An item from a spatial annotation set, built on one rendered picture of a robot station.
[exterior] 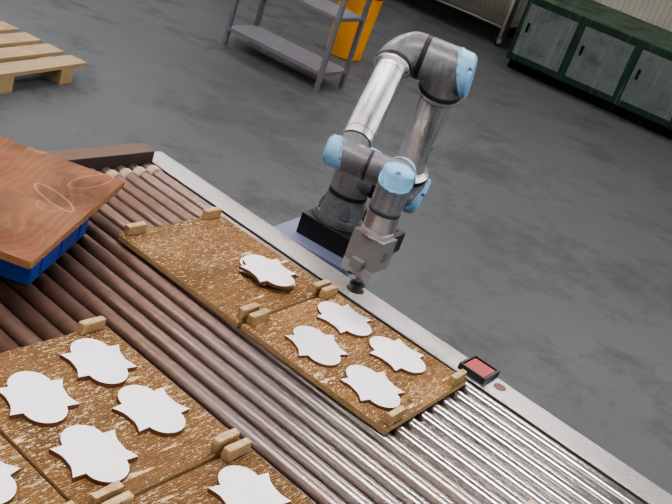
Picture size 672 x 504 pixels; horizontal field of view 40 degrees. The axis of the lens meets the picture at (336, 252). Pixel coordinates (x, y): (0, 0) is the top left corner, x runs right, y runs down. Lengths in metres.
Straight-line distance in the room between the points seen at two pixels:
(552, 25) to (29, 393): 9.43
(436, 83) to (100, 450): 1.27
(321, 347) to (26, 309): 0.63
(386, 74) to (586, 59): 8.38
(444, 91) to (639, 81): 8.17
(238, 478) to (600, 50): 9.26
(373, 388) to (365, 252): 0.31
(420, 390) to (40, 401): 0.82
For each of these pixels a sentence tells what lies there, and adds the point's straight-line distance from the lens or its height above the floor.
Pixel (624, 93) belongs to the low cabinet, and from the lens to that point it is 10.55.
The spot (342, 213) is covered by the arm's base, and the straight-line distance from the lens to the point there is 2.66.
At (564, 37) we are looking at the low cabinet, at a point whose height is 0.55.
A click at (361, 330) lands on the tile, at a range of 2.18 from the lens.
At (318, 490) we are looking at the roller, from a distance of 1.72.
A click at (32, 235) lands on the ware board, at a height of 1.04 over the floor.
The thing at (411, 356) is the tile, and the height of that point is 0.94.
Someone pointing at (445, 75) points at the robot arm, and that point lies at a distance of 2.37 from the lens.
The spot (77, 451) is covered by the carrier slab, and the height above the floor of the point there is 0.95.
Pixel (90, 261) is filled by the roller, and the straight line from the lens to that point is 2.19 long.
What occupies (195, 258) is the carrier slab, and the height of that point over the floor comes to 0.94.
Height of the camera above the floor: 1.99
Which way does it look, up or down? 25 degrees down
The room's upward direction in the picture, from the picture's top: 20 degrees clockwise
